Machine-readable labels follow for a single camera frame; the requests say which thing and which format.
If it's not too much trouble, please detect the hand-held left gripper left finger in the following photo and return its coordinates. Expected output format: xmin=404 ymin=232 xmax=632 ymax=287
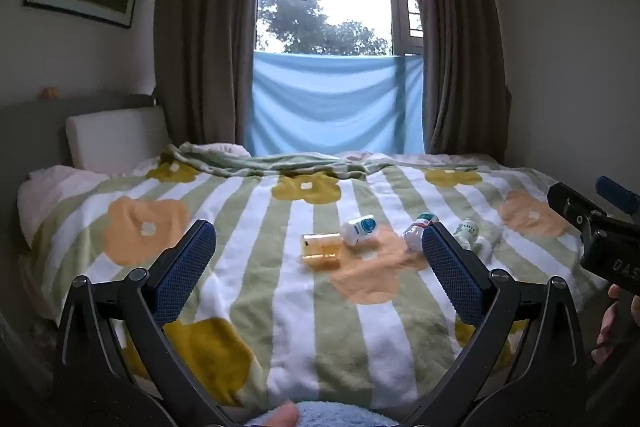
xmin=52 ymin=219 xmax=242 ymax=427

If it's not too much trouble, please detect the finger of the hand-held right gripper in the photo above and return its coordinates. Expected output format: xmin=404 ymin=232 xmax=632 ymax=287
xmin=547 ymin=182 xmax=607 ymax=239
xmin=595 ymin=175 xmax=640 ymax=224

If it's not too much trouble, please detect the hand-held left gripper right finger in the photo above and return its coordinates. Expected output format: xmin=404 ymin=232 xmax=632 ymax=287
xmin=399 ymin=223 xmax=589 ymax=427

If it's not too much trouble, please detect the person's right hand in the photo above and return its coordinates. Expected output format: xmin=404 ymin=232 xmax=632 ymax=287
xmin=592 ymin=284 xmax=626 ymax=364

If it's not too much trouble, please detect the person's left hand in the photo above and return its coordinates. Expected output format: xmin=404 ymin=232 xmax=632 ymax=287
xmin=249 ymin=401 xmax=302 ymax=427

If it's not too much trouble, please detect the white bottle green print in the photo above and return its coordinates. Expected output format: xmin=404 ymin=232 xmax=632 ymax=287
xmin=453 ymin=217 xmax=482 ymax=251

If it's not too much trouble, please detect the clear bottle red band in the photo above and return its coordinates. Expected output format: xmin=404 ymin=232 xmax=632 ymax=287
xmin=403 ymin=212 xmax=440 ymax=253

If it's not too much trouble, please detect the white bottle teal label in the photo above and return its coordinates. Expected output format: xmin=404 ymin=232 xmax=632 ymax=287
xmin=341 ymin=215 xmax=377 ymax=247

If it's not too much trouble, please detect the striped floral blanket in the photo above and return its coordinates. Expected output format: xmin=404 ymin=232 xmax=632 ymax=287
xmin=30 ymin=142 xmax=603 ymax=413

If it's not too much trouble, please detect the white pillow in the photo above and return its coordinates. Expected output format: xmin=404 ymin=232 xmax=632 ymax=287
xmin=65 ymin=105 xmax=174 ymax=174

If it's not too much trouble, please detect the light blue fluffy cloth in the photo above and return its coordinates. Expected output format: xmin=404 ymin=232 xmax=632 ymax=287
xmin=244 ymin=401 xmax=402 ymax=427

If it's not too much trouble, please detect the brown curtain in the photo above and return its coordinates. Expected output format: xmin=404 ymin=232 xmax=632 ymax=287
xmin=401 ymin=0 xmax=514 ymax=156
xmin=152 ymin=0 xmax=269 ymax=158

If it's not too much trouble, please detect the grey headboard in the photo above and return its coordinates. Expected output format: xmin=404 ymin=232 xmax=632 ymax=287
xmin=0 ymin=94 xmax=157 ymax=228

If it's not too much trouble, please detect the light blue hanging cloth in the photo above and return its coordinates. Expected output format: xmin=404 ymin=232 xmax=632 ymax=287
xmin=247 ymin=51 xmax=426 ymax=156

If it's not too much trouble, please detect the tree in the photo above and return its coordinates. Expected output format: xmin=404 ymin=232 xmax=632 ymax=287
xmin=256 ymin=0 xmax=392 ymax=56

